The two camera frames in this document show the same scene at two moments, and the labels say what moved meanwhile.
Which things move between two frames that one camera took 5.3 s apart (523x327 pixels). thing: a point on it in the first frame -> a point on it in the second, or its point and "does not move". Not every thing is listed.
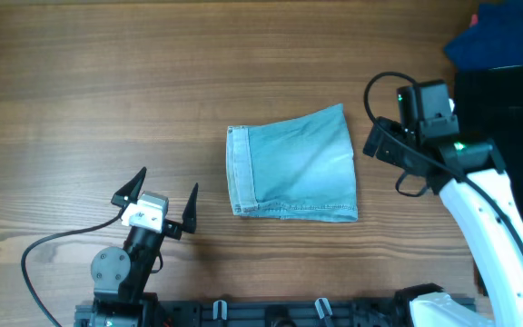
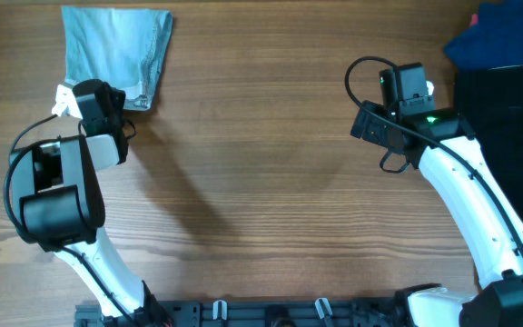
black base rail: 267,312 does not move
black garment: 511,108 does not move
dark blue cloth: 506,34 does not move
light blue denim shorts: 299,167 -> 126,47
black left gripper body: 171,227 -> 114,103
